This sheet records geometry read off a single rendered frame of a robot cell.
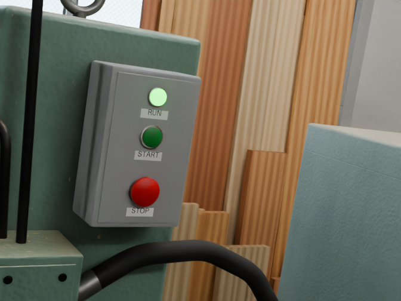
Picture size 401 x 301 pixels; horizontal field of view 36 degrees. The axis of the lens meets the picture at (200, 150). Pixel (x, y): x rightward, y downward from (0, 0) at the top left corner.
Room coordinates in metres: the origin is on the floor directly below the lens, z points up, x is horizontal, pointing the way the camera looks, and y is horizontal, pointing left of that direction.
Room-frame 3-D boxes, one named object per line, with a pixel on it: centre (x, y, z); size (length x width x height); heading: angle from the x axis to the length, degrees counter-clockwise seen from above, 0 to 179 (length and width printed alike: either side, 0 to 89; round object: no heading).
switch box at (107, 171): (0.64, 0.07, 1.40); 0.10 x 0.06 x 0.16; 121
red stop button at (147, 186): (0.61, 0.05, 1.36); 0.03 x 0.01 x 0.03; 121
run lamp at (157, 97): (0.61, 0.05, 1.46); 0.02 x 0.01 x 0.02; 121
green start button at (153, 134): (0.61, 0.05, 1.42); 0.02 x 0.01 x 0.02; 121
